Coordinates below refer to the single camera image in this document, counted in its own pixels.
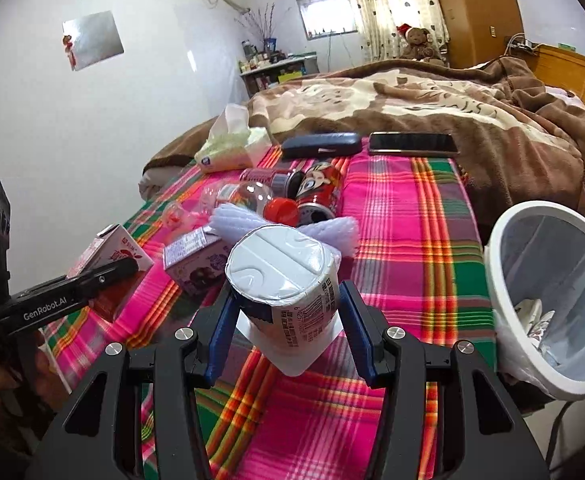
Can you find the clear plastic wrapper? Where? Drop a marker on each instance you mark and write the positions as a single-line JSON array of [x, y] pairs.
[[175, 217]]

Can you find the black smartphone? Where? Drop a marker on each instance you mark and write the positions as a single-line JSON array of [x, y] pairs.
[[412, 144]]

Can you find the red drink can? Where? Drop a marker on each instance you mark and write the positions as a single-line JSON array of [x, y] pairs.
[[262, 176]]

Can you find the wooden headboard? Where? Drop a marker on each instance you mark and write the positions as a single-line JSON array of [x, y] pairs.
[[572, 67]]

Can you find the crumpled white paper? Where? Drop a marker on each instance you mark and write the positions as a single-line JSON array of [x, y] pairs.
[[533, 321]]

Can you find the red cartoon print can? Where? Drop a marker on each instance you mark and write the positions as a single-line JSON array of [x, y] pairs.
[[317, 186]]

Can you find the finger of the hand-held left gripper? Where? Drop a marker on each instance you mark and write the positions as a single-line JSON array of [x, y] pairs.
[[101, 276]]

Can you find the red hanging ornament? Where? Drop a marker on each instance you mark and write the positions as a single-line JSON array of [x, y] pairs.
[[70, 51]]

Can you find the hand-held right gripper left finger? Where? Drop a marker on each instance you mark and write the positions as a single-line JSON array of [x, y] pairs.
[[220, 330]]

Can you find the clear plastic bin liner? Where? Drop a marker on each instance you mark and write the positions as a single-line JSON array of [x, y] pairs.
[[562, 270]]

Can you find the purple drink carton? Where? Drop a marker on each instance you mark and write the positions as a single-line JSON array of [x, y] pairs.
[[197, 265]]

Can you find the red drink carton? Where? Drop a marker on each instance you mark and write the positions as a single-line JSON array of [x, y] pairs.
[[117, 251]]

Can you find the person's left forearm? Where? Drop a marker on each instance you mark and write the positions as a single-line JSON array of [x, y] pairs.
[[7, 445]]

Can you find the white shelf unit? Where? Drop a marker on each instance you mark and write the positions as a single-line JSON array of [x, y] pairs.
[[295, 66]]

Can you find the white foam fruit net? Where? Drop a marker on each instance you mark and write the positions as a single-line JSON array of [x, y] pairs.
[[333, 232]]

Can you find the brown patterned blanket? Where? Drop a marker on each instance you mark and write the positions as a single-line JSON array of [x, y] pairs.
[[472, 105]]

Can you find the pink plaid bed sheet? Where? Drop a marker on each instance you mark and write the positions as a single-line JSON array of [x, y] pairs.
[[412, 240]]

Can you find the wooden wardrobe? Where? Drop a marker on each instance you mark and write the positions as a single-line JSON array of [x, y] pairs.
[[472, 10]]

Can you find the vase with dry branches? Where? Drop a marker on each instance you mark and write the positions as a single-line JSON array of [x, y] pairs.
[[270, 42]]

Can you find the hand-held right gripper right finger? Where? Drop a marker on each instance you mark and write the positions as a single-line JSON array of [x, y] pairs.
[[357, 330]]

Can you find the dark blue glasses case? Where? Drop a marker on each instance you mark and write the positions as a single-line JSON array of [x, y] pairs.
[[322, 145]]

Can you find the small window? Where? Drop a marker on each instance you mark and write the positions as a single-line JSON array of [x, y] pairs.
[[327, 12]]

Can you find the clear bottle with red cap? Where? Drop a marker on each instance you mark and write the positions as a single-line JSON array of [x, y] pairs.
[[252, 195]]

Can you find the silver wall poster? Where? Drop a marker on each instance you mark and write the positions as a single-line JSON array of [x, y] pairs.
[[97, 40]]

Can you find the white yogurt cup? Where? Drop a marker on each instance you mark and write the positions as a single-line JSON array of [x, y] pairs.
[[282, 270]]

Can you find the brown teddy bear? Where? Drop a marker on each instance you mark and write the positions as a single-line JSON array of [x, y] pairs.
[[420, 42]]

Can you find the pale bed pillow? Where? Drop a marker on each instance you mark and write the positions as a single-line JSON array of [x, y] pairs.
[[562, 94]]

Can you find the soft tissue pack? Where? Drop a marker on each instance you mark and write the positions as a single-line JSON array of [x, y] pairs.
[[227, 155]]

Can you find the cluster of toiletry bottles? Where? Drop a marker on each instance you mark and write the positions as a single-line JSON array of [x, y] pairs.
[[257, 60]]

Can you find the white trash bin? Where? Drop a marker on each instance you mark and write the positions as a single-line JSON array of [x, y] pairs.
[[494, 270]]

